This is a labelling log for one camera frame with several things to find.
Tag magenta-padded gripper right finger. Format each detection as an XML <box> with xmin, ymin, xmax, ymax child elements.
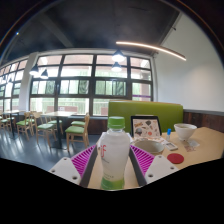
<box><xmin>128</xmin><ymin>144</ymin><xmax>179</xmax><ymax>188</ymax></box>

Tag flat round red coaster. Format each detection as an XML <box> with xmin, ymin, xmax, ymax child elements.
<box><xmin>166</xmin><ymin>152</ymin><xmax>185</xmax><ymax>165</ymax></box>

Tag small white flat card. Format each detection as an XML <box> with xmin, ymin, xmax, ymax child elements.
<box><xmin>163</xmin><ymin>140</ymin><xmax>179</xmax><ymax>152</ymax></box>

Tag group of pendant lamps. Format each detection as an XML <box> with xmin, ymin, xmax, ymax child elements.
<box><xmin>29</xmin><ymin>49</ymin><xmax>127</xmax><ymax>80</ymax></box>

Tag green-capped clear drink bottle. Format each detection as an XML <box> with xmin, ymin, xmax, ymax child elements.
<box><xmin>99</xmin><ymin>115</ymin><xmax>132</xmax><ymax>191</ymax></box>

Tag group of green-seated wooden chairs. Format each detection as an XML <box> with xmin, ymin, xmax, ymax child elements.
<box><xmin>0</xmin><ymin>111</ymin><xmax>92</xmax><ymax>151</ymax></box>

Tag long curved ceiling light strip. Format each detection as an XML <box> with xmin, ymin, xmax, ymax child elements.
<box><xmin>115</xmin><ymin>40</ymin><xmax>188</xmax><ymax>62</ymax></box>

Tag large dark-framed grid window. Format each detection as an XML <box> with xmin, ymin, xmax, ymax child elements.
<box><xmin>0</xmin><ymin>53</ymin><xmax>154</xmax><ymax>117</ymax></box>

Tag black-framed sticker-covered tablet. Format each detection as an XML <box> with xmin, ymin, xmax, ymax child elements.
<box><xmin>130</xmin><ymin>115</ymin><xmax>163</xmax><ymax>138</ymax></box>

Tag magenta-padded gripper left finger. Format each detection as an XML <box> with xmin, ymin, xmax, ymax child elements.
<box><xmin>49</xmin><ymin>144</ymin><xmax>100</xmax><ymax>188</ymax></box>

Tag green upholstered bench backrest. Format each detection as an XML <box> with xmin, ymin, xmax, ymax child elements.
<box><xmin>107</xmin><ymin>100</ymin><xmax>184</xmax><ymax>134</ymax></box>

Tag light wooden dining table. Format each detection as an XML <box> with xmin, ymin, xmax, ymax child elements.
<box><xmin>41</xmin><ymin>110</ymin><xmax>76</xmax><ymax>149</ymax></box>

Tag small clear plastic packet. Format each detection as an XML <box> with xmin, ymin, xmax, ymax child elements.
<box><xmin>183</xmin><ymin>139</ymin><xmax>201</xmax><ymax>153</ymax></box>

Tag white ceramic bowl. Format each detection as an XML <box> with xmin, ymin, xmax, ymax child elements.
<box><xmin>173</xmin><ymin>123</ymin><xmax>198</xmax><ymax>141</ymax></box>

